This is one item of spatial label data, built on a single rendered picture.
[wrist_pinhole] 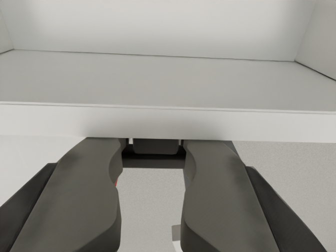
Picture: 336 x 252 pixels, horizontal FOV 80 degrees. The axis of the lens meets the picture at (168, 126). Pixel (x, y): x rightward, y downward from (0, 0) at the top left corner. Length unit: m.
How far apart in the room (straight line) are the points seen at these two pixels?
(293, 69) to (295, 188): 1.69
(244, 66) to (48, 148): 0.30
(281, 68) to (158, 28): 0.10
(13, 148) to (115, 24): 0.27
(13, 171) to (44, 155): 0.07
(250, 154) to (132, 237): 1.28
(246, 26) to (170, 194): 1.48
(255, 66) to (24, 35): 0.18
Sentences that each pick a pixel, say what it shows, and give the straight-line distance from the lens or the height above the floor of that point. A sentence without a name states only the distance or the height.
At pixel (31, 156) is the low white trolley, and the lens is 0.38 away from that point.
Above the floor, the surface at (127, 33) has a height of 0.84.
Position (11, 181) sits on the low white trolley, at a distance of 0.44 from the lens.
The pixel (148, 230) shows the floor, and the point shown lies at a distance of 1.99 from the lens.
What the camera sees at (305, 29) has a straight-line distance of 0.20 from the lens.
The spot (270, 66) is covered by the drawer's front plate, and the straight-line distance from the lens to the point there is 0.18.
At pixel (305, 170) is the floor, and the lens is 1.74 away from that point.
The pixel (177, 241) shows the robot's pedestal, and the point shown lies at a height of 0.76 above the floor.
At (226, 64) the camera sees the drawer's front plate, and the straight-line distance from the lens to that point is 0.17.
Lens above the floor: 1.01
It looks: 58 degrees down
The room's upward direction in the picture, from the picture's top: 177 degrees clockwise
